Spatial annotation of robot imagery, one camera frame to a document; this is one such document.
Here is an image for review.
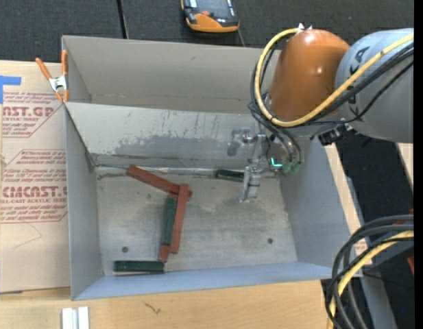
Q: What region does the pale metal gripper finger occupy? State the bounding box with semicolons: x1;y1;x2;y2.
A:
226;127;259;157
236;165;264;204

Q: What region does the dark green flat block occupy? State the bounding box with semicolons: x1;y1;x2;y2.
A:
112;259;165;274
161;195;178;247
215;169;247;183

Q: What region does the grey metal bin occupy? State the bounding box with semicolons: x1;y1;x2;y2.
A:
60;35;365;302

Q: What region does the brown cardboard board red print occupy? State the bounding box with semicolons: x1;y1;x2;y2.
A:
0;59;72;295

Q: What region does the black cylinder on white bracket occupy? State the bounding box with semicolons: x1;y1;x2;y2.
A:
317;123;352;147

